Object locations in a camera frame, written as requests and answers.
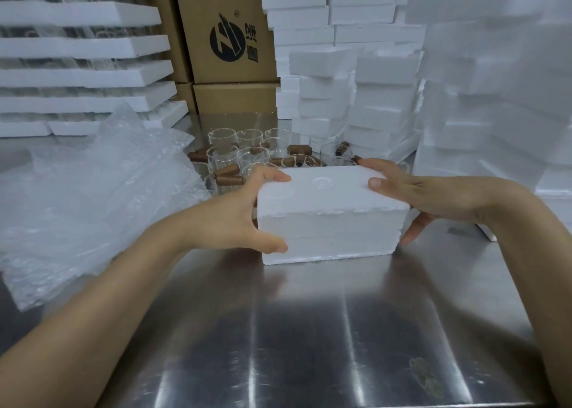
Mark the person's left hand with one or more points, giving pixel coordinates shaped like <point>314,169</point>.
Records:
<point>228,217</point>

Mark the person's right hand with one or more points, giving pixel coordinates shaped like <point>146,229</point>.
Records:
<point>447,197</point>

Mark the person's left thumb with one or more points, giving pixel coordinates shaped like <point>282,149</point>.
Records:
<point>268,242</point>

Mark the person's right middle finger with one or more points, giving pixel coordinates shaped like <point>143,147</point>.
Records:
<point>377,165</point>

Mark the person's right thumb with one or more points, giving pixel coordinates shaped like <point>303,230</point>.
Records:
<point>414,229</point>

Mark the white foam box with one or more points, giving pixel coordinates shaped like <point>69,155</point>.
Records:
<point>328,215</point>

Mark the person's left forearm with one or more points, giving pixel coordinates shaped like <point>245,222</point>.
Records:
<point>102,305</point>

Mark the person's right forearm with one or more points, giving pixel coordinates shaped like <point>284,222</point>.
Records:
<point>536,260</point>

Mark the group of clear glass cups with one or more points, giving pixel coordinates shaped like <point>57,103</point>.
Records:
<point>250,153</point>

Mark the stack of white foam boxes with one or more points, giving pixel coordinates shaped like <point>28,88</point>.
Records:
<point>344,63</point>
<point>491,86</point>

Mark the plain brown cardboard box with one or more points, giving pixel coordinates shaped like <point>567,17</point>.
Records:
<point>234,98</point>

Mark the small brown cardboard box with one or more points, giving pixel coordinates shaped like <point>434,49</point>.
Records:
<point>186,97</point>

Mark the pile of clear bubble wrap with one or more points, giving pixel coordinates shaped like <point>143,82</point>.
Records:
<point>98,202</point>

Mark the large cardboard box black logo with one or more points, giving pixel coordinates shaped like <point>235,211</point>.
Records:
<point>223,27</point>

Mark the tall brown cardboard box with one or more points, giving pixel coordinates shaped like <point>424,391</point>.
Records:
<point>172,27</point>

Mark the stack of white foam trays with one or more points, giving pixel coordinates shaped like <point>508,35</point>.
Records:
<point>80,45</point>

